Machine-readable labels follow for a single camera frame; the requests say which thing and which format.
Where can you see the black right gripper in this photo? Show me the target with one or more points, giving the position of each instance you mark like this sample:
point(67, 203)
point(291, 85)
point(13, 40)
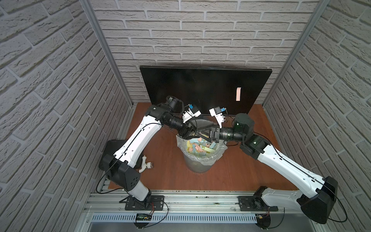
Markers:
point(215, 136)

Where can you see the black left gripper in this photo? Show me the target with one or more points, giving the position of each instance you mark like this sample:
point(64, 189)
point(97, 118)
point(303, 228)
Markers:
point(188, 129)

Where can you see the clear plastic bin liner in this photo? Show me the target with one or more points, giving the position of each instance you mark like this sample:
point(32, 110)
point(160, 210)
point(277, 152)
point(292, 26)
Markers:
point(201, 150)

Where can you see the mesh waste bin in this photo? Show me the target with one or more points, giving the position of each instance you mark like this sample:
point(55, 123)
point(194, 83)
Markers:
point(201, 162)

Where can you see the pink sticky note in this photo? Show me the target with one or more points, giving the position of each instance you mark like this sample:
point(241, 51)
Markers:
point(238, 94)

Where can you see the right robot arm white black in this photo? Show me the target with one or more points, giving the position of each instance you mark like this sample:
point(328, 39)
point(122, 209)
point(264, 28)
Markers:
point(316, 195)

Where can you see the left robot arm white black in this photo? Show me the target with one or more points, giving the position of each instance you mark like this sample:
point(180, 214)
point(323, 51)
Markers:
point(164, 113)

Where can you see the pile of coloured sticky notes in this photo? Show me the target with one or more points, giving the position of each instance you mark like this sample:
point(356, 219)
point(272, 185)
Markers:
point(200, 147)

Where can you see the black AOC monitor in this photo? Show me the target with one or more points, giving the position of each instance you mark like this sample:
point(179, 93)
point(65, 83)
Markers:
point(206, 87)

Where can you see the white plastic pipe fitting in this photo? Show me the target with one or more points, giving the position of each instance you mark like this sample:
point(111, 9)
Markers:
point(145, 165)

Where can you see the right small electronics board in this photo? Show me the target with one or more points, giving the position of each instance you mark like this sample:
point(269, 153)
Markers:
point(263, 221)

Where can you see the small electronics board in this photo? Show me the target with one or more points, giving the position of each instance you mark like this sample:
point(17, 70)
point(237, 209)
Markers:
point(142, 217)
point(263, 221)

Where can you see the left small electronics board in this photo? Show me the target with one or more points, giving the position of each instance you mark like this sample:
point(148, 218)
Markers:
point(142, 217)

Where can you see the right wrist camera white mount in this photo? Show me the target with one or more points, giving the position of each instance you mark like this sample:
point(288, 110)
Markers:
point(217, 112)

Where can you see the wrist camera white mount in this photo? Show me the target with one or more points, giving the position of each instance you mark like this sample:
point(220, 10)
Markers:
point(217, 112)
point(190, 112)

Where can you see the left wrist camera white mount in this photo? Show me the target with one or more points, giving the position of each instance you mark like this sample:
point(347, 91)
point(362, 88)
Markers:
point(190, 112)

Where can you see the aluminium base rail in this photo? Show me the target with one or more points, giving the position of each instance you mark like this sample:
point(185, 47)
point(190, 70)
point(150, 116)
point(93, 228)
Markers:
point(181, 211)

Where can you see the aluminium corner frame post right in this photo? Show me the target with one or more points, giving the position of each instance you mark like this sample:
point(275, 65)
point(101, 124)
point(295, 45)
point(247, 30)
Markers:
point(320, 8)

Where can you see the aluminium corner frame post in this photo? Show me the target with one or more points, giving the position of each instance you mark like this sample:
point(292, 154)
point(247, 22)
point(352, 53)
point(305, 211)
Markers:
point(320, 8)
point(105, 47)

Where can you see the aluminium corner frame post left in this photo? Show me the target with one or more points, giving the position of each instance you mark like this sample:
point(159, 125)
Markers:
point(105, 47)

